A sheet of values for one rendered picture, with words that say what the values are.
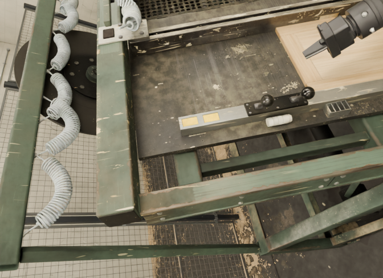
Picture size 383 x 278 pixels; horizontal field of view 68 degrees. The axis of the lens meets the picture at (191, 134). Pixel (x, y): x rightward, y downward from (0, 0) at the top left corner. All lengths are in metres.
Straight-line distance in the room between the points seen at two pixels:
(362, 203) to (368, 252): 0.97
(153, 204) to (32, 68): 1.06
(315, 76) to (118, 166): 0.74
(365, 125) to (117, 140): 0.81
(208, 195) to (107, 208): 0.26
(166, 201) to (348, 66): 0.81
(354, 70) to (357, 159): 0.39
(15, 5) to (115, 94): 6.45
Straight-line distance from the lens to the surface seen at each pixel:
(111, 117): 0.91
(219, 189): 0.79
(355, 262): 2.52
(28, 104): 1.48
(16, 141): 1.36
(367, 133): 1.11
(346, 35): 0.89
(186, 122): 0.92
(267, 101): 0.83
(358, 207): 1.53
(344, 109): 1.04
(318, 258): 2.70
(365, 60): 1.24
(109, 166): 0.82
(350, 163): 0.90
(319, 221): 1.65
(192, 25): 1.21
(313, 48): 0.90
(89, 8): 7.09
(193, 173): 0.91
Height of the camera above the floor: 2.10
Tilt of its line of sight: 28 degrees down
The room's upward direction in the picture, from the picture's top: 82 degrees counter-clockwise
